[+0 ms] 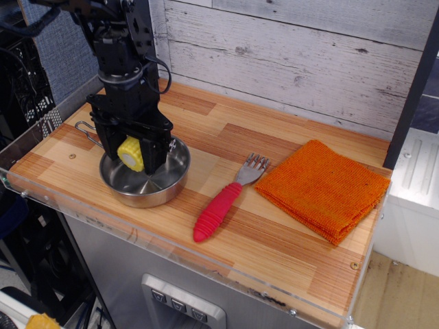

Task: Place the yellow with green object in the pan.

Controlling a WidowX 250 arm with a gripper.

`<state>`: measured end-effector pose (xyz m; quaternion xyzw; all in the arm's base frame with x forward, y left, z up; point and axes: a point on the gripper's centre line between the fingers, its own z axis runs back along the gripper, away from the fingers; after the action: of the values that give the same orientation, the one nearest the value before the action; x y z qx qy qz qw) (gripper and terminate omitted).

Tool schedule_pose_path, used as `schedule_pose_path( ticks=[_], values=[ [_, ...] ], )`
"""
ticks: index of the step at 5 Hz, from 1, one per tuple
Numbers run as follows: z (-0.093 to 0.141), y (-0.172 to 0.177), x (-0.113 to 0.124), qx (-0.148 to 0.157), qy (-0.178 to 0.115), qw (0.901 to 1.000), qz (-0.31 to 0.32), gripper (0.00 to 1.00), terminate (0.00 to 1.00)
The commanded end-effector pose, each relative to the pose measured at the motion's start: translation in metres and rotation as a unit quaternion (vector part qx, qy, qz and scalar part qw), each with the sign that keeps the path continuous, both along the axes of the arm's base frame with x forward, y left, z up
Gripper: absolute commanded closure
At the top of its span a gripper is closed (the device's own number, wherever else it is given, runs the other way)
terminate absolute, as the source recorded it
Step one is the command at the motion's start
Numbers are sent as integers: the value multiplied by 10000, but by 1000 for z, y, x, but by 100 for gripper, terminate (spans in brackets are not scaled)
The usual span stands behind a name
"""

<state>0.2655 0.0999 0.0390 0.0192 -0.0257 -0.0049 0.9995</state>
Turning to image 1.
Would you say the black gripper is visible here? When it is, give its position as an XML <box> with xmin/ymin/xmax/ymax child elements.
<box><xmin>87</xmin><ymin>73</ymin><xmax>173</xmax><ymax>175</ymax></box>

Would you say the yellow green toy corn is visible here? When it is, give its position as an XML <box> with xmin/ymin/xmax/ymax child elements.
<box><xmin>117</xmin><ymin>136</ymin><xmax>144</xmax><ymax>172</ymax></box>

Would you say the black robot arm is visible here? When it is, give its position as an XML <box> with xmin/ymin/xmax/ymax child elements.
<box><xmin>39</xmin><ymin>1</ymin><xmax>173</xmax><ymax>175</ymax></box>

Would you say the stainless steel pot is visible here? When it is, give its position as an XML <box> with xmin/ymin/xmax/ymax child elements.
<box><xmin>75</xmin><ymin>121</ymin><xmax>191</xmax><ymax>209</ymax></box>

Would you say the blue fabric panel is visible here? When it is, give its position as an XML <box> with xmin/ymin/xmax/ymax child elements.
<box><xmin>34</xmin><ymin>11</ymin><xmax>100</xmax><ymax>105</ymax></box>

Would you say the silver button panel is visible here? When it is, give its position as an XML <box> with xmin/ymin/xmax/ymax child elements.
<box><xmin>141</xmin><ymin>273</ymin><xmax>227</xmax><ymax>328</ymax></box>

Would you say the yellow object bottom left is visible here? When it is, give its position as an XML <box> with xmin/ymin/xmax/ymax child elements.
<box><xmin>25</xmin><ymin>313</ymin><xmax>61</xmax><ymax>329</ymax></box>

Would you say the orange folded cloth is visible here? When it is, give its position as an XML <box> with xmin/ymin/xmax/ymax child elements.
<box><xmin>254</xmin><ymin>140</ymin><xmax>390</xmax><ymax>245</ymax></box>

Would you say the white ridged side cabinet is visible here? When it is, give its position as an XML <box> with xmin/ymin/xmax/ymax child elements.
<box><xmin>373</xmin><ymin>128</ymin><xmax>438</xmax><ymax>276</ymax></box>

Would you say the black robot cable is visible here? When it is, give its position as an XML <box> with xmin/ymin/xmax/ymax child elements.
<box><xmin>142</xmin><ymin>53</ymin><xmax>172</xmax><ymax>96</ymax></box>

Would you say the red handled metal fork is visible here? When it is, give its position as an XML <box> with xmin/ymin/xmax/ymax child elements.
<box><xmin>193</xmin><ymin>153</ymin><xmax>270</xmax><ymax>243</ymax></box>

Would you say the dark grey right post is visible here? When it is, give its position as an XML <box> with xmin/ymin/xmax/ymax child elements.
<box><xmin>383</xmin><ymin>10</ymin><xmax>438</xmax><ymax>170</ymax></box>

